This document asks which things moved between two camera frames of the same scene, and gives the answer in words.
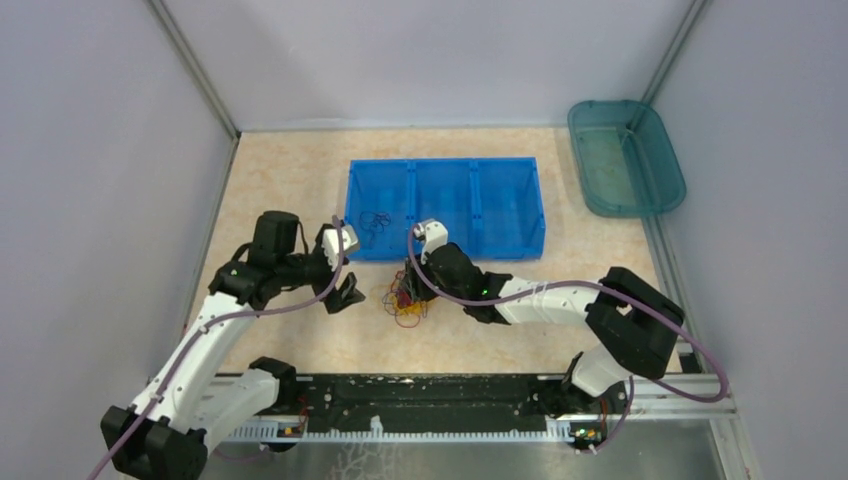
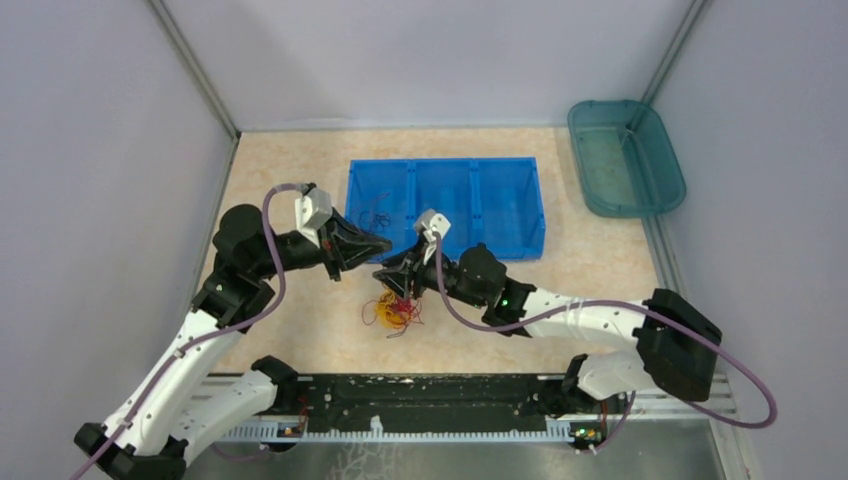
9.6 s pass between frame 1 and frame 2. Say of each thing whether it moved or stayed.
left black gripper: moved
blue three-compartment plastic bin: stayed
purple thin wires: stayed
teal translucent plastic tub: stayed
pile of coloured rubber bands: moved
